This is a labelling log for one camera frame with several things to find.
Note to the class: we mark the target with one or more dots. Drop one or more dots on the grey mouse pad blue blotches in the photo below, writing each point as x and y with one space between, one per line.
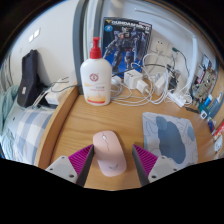
170 138

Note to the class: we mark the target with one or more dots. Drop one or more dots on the small white cube clock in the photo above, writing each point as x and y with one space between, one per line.
204 115

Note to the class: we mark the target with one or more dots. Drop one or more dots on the white wall switch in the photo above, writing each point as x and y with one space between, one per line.
34 35

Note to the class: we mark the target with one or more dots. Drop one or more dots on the black bag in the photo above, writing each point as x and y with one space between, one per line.
29 80

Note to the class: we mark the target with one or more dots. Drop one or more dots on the white charger block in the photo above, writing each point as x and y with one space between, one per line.
160 86
132 79

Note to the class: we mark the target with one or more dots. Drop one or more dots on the blue spray bottle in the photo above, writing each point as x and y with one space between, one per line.
217 104

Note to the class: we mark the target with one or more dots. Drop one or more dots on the white power strip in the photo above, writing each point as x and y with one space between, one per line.
176 99

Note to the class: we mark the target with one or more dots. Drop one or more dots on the teal blanket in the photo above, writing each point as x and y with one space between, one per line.
6 106

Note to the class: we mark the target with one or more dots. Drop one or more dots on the pink computer mouse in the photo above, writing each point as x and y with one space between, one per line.
109 153

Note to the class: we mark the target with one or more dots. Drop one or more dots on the white wall socket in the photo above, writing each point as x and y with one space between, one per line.
160 45

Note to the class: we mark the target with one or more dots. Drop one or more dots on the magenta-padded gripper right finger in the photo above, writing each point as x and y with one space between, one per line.
160 166

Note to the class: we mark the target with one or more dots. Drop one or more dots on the blue packet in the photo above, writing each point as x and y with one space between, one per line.
211 124

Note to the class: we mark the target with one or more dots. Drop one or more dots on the robot model kit box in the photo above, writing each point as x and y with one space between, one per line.
126 43

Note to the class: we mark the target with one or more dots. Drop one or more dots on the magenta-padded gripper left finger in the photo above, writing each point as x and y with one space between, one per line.
63 166

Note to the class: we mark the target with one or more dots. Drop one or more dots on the white desk lamp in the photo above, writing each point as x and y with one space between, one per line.
192 60

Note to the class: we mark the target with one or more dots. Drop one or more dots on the blue plaid bedding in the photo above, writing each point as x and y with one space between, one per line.
31 131

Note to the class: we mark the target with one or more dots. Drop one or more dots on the white lotion bottle red pump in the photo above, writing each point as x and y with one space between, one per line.
96 81

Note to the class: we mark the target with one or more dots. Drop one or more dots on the beige robot model figure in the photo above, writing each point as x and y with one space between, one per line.
205 83

